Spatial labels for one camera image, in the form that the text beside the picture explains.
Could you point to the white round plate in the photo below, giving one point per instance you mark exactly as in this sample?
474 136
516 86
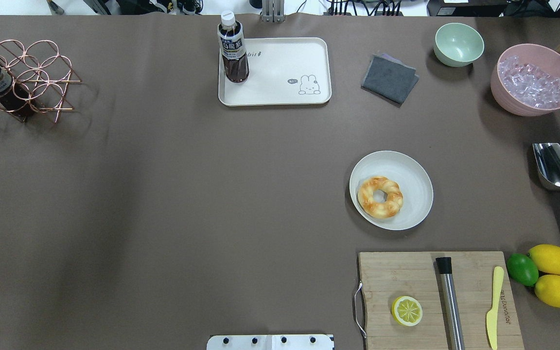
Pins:
414 182

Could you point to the glazed twisted donut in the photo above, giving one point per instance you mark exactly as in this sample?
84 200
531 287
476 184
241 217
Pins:
381 210

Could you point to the white rabbit serving tray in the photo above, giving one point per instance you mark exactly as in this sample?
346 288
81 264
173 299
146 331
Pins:
283 71

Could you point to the dark tea bottle on tray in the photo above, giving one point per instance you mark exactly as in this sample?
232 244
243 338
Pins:
232 47

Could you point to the grey folded cloth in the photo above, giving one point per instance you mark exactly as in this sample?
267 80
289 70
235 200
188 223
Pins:
390 78

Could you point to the bamboo cutting board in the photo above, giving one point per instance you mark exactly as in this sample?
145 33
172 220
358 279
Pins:
385 276

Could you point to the lemon half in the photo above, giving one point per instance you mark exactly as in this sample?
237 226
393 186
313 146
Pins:
407 311

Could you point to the mint green bowl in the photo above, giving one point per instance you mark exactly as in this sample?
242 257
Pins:
458 45

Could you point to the steel muddler black tip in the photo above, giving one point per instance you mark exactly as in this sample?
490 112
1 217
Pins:
445 271

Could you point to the yellow plastic knife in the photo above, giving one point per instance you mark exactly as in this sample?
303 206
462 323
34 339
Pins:
491 318

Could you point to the green lime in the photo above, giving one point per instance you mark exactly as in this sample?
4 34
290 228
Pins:
522 269

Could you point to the pink bowl of ice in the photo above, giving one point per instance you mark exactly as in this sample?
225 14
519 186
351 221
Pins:
526 80

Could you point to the steel ice scoop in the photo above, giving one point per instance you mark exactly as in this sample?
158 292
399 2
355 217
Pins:
547 157

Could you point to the upper yellow lemon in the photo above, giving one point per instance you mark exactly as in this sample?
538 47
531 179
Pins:
546 257

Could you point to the yellow lemon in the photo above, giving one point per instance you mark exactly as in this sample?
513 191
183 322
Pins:
546 257
547 289

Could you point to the lower yellow lemon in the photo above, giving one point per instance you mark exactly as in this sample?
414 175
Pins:
547 289

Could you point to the tea bottle in rack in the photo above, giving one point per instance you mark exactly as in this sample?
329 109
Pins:
14 98

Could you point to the aluminium camera post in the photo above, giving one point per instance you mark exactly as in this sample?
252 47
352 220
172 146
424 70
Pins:
273 11

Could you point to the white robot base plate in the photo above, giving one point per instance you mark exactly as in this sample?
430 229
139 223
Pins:
271 342

